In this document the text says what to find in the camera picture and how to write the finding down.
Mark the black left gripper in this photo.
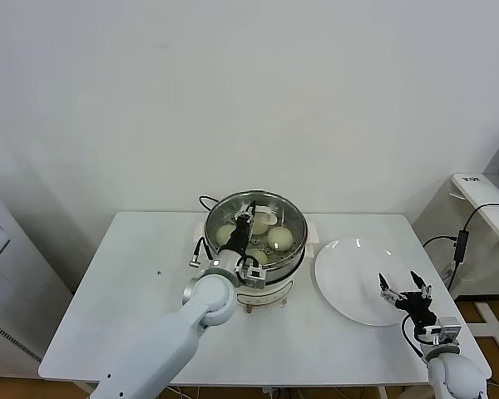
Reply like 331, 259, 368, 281
226, 199, 258, 253

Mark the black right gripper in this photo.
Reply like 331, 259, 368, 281
377, 269, 438, 330

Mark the cream steamed baozi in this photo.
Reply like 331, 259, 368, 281
266, 227, 294, 253
249, 218, 270, 238
214, 224, 236, 249
245, 248, 270, 267

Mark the glass lid with cream handle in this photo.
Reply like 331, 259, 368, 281
205, 191, 308, 262

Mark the stainless steel steamer basket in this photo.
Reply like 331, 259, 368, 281
203, 190, 309, 278

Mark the white round plate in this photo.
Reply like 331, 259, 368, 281
314, 237, 416, 328

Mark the grey usb hub adapter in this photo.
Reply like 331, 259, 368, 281
452, 229, 469, 263

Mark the cream electric cooker base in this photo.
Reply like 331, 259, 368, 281
190, 219, 320, 315

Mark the white cabinet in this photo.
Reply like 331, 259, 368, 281
0, 182, 74, 367

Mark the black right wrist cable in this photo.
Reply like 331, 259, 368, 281
400, 313, 425, 361

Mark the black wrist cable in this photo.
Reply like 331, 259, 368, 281
400, 313, 425, 361
187, 236, 213, 267

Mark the black cooker power cord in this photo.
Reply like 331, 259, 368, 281
198, 194, 222, 214

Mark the black hub hanging cable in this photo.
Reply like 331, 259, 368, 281
446, 260, 461, 294

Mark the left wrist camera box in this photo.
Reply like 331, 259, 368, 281
237, 264, 268, 291

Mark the black hub side cable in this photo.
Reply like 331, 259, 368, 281
422, 235, 457, 249

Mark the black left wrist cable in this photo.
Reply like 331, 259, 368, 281
187, 236, 213, 267

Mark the black hub cable to desk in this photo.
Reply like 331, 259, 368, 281
461, 202, 499, 232

